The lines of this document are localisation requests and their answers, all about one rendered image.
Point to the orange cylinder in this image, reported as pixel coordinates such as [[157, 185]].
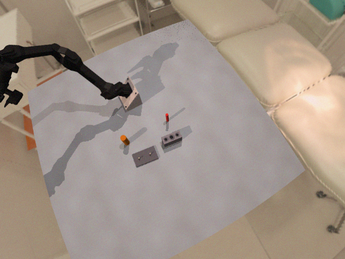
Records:
[[124, 139]]

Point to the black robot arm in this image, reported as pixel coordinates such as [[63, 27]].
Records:
[[13, 54]]

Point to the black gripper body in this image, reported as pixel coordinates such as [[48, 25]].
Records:
[[14, 96]]

